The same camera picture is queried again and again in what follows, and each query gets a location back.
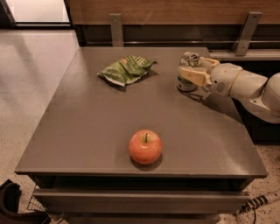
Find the striped cable on floor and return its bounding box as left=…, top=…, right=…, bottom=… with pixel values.
left=234, top=190, right=280, bottom=216

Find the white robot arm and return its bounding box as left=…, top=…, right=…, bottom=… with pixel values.
left=178, top=57, right=280, bottom=124

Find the green chip bag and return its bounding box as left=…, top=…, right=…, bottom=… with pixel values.
left=98, top=55, right=155, bottom=87

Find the wire basket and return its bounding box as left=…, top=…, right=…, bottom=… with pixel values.
left=27, top=194, right=68, bottom=224

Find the left metal bracket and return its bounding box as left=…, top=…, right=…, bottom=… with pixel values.
left=109, top=13, right=124, bottom=47

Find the metal bracket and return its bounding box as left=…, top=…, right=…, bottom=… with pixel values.
left=232, top=11, right=262, bottom=57
left=109, top=13, right=124, bottom=47

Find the red apple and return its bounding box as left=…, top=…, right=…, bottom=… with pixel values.
left=129, top=129, right=163, bottom=165

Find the right metal bracket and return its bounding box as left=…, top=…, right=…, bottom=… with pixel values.
left=232, top=11, right=262, bottom=57

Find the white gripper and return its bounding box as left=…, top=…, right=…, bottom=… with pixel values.
left=178, top=57, right=242, bottom=96

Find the green white 7up can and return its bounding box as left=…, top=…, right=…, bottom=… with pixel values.
left=177, top=52, right=200, bottom=92

